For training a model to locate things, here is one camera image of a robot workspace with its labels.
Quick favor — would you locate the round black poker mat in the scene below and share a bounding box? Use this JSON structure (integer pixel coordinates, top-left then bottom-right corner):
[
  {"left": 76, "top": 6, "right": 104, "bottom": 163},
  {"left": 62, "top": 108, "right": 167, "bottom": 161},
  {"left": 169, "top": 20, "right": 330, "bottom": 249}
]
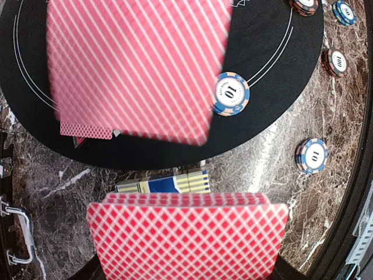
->
[{"left": 1, "top": 1, "right": 324, "bottom": 170}]

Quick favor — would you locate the brown white chip stack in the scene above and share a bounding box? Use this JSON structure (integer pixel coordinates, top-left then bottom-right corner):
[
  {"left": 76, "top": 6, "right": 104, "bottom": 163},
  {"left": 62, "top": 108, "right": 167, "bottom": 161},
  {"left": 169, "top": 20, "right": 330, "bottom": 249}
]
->
[{"left": 321, "top": 47, "right": 350, "bottom": 78}]

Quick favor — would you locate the blue white chip stack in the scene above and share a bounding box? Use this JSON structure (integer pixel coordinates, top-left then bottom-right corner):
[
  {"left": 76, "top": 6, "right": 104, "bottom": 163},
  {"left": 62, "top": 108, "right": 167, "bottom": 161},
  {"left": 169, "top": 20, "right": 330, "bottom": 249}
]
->
[{"left": 294, "top": 138, "right": 329, "bottom": 174}]

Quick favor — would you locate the gold card box base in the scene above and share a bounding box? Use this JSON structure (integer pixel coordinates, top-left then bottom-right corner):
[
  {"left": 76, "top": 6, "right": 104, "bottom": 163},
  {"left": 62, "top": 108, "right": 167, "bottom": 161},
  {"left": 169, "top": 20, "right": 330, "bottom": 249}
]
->
[{"left": 115, "top": 170, "right": 210, "bottom": 194}]

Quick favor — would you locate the red playing card deck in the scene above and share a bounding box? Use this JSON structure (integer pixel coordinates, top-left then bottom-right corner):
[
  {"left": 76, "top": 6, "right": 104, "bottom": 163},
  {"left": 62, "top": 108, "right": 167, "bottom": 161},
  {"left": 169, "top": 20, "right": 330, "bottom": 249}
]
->
[{"left": 87, "top": 193, "right": 288, "bottom": 279}]

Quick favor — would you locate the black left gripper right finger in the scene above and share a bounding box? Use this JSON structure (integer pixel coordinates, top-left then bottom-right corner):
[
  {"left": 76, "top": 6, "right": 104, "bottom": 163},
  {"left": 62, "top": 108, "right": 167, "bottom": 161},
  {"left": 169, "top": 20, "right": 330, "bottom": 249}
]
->
[{"left": 273, "top": 256, "right": 308, "bottom": 280}]

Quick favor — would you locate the red triangular all-in button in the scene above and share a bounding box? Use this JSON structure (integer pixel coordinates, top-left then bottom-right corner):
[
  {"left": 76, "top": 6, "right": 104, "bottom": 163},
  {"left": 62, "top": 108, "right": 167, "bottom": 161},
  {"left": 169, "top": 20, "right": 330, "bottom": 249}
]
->
[{"left": 72, "top": 136, "right": 95, "bottom": 149}]

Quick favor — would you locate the black poker chip case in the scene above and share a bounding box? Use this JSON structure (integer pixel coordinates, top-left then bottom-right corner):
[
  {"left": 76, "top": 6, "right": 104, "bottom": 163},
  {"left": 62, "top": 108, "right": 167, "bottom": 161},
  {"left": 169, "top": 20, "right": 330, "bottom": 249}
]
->
[{"left": 1, "top": 129, "right": 35, "bottom": 279}]

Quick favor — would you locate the white slotted cable duct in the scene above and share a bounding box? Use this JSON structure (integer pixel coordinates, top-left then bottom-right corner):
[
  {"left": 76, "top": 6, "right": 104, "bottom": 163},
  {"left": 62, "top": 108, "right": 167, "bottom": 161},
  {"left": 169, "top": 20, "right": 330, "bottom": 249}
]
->
[{"left": 345, "top": 185, "right": 372, "bottom": 265}]

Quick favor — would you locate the red card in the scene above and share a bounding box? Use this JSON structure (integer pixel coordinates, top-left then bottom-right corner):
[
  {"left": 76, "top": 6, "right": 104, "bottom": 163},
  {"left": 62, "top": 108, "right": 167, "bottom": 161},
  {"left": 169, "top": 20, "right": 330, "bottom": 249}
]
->
[
  {"left": 46, "top": 1, "right": 233, "bottom": 146},
  {"left": 60, "top": 121, "right": 112, "bottom": 139}
]

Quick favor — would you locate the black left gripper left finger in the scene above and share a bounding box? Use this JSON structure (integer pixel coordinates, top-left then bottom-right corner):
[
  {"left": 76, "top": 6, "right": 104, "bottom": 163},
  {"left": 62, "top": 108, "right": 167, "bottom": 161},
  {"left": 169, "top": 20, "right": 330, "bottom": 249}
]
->
[{"left": 68, "top": 254, "right": 105, "bottom": 280}]

